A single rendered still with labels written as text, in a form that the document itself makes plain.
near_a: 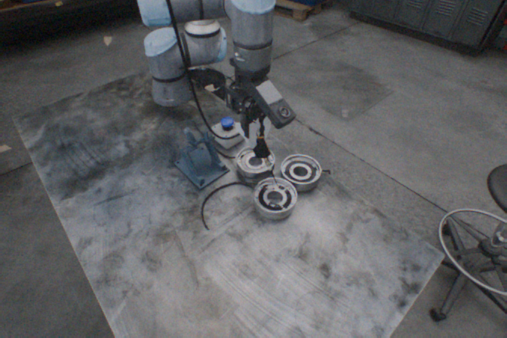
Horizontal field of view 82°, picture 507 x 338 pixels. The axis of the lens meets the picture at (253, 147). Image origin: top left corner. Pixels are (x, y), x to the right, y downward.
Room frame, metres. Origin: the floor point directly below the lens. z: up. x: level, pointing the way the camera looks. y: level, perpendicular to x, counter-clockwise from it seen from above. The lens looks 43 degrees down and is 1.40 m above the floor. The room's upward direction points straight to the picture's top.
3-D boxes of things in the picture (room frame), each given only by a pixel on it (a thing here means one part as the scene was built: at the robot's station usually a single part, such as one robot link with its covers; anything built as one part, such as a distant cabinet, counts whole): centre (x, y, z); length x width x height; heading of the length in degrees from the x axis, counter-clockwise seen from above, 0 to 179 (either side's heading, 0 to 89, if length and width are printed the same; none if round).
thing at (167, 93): (0.94, 0.30, 0.85); 0.15 x 0.15 x 0.10
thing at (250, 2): (0.54, 0.00, 1.23); 0.09 x 0.08 x 0.11; 21
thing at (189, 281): (0.56, 0.20, 0.79); 1.20 x 0.60 x 0.02; 42
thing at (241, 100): (0.54, 0.01, 1.07); 0.09 x 0.08 x 0.12; 43
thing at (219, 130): (0.69, 0.08, 0.82); 0.08 x 0.07 x 0.05; 42
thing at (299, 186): (0.53, -0.12, 0.82); 0.10 x 0.10 x 0.04
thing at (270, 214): (0.44, -0.05, 0.82); 0.10 x 0.10 x 0.04
